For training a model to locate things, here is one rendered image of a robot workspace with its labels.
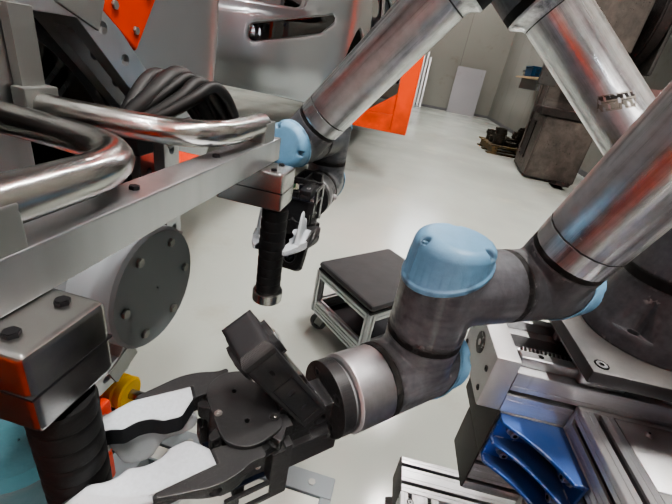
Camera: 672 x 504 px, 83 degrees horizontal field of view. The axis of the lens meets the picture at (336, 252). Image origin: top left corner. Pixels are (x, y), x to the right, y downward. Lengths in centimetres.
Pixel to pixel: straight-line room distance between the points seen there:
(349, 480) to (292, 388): 102
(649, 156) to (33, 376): 40
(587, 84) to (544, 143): 544
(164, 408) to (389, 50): 48
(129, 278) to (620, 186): 41
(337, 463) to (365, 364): 98
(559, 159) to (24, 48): 602
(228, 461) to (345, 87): 48
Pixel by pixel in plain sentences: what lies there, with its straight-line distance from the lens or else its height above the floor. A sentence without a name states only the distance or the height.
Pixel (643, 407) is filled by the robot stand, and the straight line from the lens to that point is 67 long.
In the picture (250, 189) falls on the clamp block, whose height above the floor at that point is 92.
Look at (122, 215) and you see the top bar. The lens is 29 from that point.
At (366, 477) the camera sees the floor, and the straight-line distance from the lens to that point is 133.
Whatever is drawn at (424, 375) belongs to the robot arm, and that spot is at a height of 83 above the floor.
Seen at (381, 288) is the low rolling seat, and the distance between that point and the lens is 147.
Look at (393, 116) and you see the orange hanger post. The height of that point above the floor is 67.
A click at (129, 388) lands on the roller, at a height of 53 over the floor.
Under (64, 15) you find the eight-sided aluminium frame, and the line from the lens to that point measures 52.
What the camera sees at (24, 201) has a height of 100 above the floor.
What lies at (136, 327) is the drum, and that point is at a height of 82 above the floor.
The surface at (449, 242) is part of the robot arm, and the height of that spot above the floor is 97.
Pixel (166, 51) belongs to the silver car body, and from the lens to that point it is 108.
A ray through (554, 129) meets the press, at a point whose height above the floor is 70.
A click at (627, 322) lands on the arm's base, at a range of 62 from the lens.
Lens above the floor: 109
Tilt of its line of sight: 27 degrees down
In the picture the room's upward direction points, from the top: 10 degrees clockwise
